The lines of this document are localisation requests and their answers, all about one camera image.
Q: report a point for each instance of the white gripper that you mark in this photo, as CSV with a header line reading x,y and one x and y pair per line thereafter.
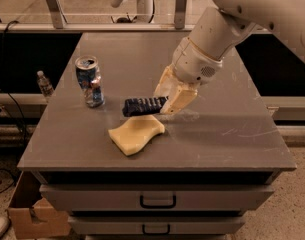
x,y
194,65

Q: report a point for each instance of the yellow sponge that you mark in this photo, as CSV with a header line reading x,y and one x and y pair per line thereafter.
x,y
135,133

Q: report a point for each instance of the crushed blue soda can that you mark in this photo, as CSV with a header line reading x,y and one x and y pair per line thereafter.
x,y
89,79

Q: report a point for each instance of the brown cardboard box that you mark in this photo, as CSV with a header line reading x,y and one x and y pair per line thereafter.
x,y
31,215

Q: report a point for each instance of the left metal bracket post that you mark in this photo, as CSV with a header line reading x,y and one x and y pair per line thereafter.
x,y
56,13

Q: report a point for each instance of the upper grey drawer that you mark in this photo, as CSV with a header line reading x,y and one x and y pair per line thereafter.
x,y
103,197

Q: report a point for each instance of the metal bracket post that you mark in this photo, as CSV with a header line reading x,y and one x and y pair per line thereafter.
x,y
180,14
56,13

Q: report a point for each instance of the clear plastic water bottle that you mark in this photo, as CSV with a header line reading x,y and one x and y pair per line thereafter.
x,y
44,84

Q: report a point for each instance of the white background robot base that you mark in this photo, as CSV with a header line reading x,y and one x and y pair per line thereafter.
x,y
138,0

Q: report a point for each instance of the grey drawer cabinet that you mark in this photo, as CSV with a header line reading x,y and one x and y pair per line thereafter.
x,y
188,176

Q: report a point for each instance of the middle metal bracket post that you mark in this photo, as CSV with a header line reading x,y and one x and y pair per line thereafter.
x,y
180,14

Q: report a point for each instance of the lower grey drawer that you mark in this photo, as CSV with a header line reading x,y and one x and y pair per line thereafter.
x,y
155,226

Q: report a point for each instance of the grey drawer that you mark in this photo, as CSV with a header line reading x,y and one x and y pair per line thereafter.
x,y
103,197
155,226

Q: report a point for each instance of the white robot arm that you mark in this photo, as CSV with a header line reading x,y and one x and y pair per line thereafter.
x,y
221,27

